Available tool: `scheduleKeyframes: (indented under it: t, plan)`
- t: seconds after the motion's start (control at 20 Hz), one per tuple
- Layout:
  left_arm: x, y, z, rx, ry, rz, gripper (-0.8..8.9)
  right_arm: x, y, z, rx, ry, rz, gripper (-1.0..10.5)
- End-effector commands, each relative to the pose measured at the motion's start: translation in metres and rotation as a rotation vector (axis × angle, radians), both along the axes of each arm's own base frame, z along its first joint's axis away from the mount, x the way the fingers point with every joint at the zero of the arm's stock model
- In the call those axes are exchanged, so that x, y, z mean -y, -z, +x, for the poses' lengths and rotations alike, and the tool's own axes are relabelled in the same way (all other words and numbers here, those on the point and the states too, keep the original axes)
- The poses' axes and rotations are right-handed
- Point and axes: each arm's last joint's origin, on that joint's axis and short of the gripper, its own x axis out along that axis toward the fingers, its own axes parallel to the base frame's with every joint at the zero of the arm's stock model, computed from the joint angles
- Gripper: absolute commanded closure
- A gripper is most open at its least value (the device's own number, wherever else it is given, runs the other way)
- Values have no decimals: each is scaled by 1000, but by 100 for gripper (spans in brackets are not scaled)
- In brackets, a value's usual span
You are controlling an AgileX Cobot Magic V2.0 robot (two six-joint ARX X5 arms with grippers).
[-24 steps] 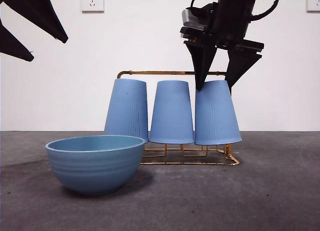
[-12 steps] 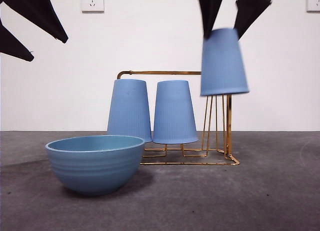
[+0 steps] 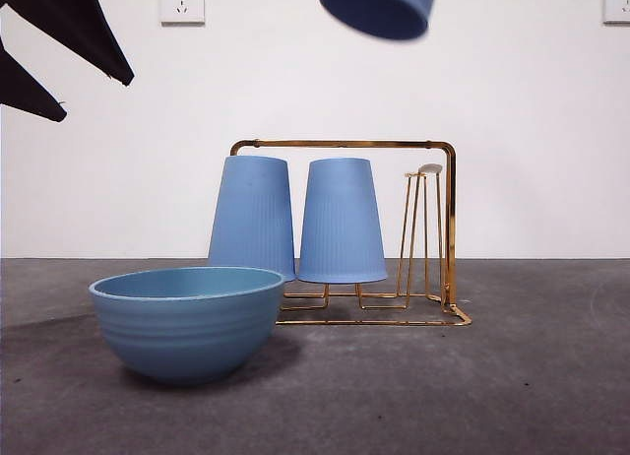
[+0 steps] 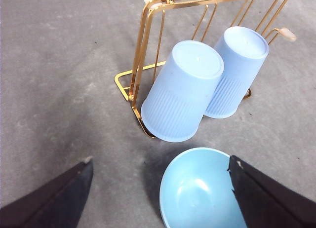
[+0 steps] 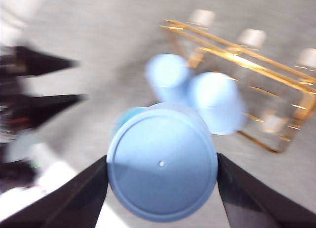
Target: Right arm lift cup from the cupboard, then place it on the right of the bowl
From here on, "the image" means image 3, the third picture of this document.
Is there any blue ribbed cup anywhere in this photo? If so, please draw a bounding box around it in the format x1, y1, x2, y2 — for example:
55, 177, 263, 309
296, 158, 389, 284
317, 0, 441, 41
207, 154, 298, 283

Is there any gold wire cup rack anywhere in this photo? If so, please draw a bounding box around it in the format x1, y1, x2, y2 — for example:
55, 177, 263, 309
229, 138, 473, 327

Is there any white wall socket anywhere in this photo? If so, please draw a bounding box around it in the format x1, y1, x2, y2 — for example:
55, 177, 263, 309
160, 0, 207, 26
603, 0, 630, 25

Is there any blue ridged bowl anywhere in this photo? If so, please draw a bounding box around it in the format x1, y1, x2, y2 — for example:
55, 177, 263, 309
88, 266, 286, 388

